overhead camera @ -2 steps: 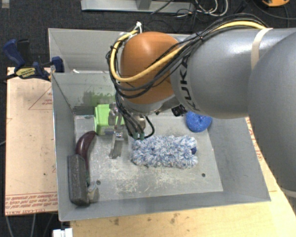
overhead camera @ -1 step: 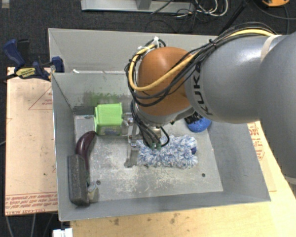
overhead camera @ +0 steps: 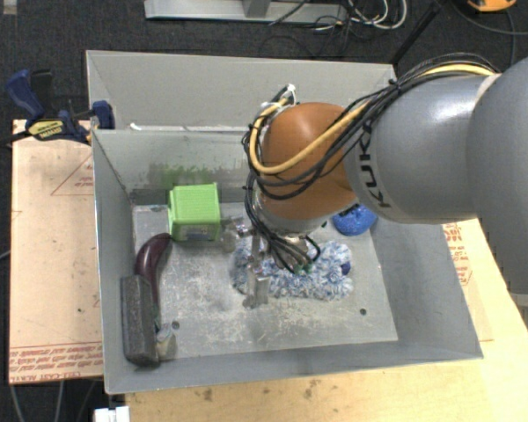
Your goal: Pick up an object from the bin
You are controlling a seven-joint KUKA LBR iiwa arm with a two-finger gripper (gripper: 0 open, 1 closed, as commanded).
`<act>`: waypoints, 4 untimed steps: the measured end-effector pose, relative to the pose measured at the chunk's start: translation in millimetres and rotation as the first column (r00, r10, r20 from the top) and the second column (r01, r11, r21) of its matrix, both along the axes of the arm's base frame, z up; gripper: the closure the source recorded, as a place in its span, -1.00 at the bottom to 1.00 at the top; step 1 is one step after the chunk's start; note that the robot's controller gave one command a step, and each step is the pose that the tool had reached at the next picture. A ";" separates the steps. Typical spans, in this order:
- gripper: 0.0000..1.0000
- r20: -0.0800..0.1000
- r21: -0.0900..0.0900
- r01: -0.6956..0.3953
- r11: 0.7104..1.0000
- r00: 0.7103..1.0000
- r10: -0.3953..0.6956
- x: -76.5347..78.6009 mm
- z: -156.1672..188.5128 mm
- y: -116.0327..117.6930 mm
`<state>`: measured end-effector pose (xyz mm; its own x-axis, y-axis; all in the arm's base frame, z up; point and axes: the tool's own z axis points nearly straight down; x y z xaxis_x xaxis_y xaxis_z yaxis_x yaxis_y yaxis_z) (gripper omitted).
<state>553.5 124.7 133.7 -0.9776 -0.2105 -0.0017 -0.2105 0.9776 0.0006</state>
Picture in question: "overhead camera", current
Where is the blue and white cloth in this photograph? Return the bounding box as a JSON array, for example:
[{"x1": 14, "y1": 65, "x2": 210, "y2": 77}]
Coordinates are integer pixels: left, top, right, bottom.
[{"x1": 230, "y1": 235, "x2": 356, "y2": 302}]

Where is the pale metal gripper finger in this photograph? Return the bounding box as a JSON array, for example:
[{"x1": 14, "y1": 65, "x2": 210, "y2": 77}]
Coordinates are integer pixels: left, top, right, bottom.
[
  {"x1": 242, "y1": 270, "x2": 270, "y2": 310},
  {"x1": 219, "y1": 222, "x2": 250, "y2": 255}
]

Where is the brown cardboard board, red print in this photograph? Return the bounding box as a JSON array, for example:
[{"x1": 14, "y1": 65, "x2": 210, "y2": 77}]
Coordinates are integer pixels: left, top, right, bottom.
[{"x1": 8, "y1": 119, "x2": 496, "y2": 386}]

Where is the blue ball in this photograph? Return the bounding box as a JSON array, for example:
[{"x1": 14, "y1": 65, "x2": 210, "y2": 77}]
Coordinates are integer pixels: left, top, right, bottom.
[{"x1": 332, "y1": 203, "x2": 378, "y2": 237}]

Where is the small clear glass thing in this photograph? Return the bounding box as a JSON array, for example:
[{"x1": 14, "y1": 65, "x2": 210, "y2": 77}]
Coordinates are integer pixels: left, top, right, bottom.
[{"x1": 155, "y1": 321, "x2": 180, "y2": 360}]

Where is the dark grey flat block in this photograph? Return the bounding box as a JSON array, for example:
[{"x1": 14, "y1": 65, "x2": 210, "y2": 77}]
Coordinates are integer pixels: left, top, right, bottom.
[{"x1": 120, "y1": 274, "x2": 162, "y2": 367}]

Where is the grey metal bin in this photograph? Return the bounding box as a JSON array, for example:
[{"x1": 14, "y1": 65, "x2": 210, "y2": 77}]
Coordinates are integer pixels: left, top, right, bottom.
[{"x1": 85, "y1": 49, "x2": 484, "y2": 396}]

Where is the purple toy eggplant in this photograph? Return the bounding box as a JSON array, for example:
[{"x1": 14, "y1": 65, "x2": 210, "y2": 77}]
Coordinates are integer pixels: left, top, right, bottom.
[{"x1": 133, "y1": 232, "x2": 174, "y2": 327}]

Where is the green box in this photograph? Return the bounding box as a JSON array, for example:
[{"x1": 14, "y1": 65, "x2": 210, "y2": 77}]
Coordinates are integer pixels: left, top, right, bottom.
[{"x1": 166, "y1": 182, "x2": 224, "y2": 243}]

